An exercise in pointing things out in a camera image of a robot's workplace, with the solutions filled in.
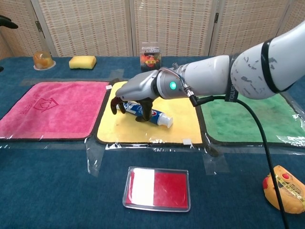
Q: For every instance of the white blue toothpaste tube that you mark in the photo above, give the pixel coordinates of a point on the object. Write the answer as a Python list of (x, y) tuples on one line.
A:
[(162, 119)]

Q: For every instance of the yellow sponge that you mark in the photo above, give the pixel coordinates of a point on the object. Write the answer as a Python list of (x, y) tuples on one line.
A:
[(83, 62)]

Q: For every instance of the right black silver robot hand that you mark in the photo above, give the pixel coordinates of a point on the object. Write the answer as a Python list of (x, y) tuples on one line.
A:
[(138, 86)]

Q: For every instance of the clear tape strip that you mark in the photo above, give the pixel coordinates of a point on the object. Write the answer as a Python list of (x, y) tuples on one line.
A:
[(215, 163), (94, 158), (118, 74)]

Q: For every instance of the green cloth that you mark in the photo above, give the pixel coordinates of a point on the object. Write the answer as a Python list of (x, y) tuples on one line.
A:
[(238, 124)]

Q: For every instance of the yellow cloth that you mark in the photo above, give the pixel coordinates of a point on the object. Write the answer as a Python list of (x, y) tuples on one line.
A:
[(133, 133)]

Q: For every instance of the red white card in sleeve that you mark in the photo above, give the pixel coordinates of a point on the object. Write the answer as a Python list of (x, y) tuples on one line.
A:
[(157, 189)]

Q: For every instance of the pink cloth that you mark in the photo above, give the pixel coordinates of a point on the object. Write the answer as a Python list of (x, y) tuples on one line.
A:
[(47, 121)]

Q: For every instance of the orange jelly cup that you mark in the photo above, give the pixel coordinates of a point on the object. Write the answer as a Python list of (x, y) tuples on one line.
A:
[(43, 60)]

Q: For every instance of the clear box with dark print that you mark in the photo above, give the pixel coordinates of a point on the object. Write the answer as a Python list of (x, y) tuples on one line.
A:
[(151, 59)]

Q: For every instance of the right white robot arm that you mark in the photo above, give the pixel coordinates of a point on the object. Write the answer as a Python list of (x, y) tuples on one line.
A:
[(209, 74)]

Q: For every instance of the orange packaged bread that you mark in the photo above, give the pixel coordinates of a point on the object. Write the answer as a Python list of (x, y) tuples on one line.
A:
[(291, 198)]

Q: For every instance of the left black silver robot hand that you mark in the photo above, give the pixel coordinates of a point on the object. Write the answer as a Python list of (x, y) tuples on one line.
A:
[(7, 23)]

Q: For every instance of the woven folding screen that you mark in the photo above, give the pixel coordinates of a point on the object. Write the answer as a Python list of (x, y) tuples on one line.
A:
[(95, 26)]

